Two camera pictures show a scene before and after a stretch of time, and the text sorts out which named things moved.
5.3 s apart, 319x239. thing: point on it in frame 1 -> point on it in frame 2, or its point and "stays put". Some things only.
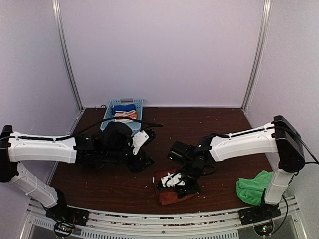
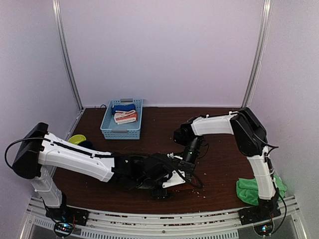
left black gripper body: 116,157 -> 159,195
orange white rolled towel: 132,114 stays put
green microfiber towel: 250,190 stays put
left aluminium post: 65,54 stays put
